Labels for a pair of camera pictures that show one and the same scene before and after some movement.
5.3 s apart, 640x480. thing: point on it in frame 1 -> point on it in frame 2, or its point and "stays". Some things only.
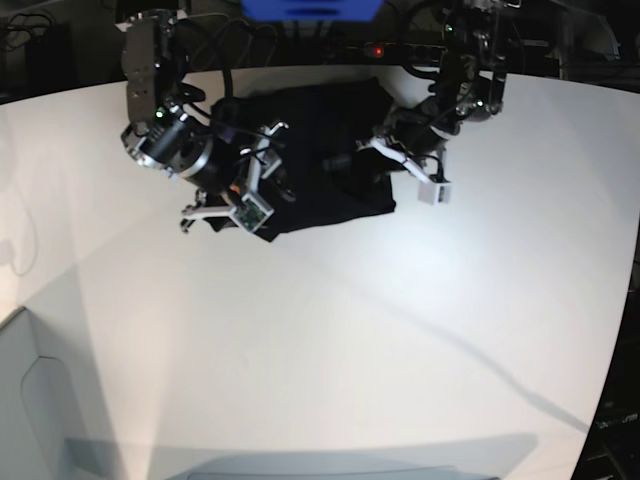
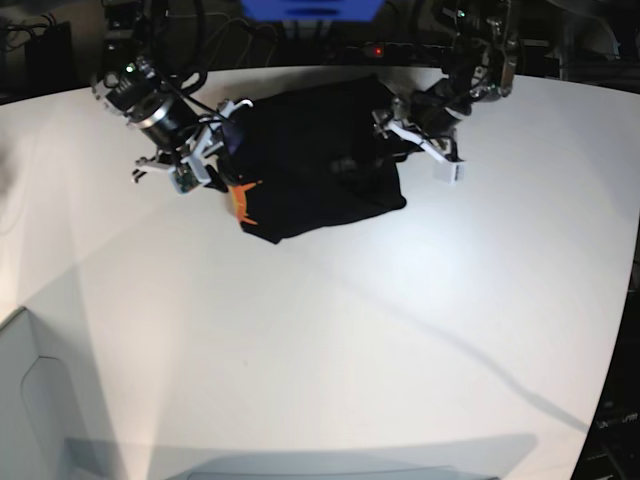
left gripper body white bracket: x=264 y=165 -> x=197 y=149
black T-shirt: x=326 y=124 stays
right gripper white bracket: x=380 y=145 -> x=385 y=127
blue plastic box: x=312 y=11 stays
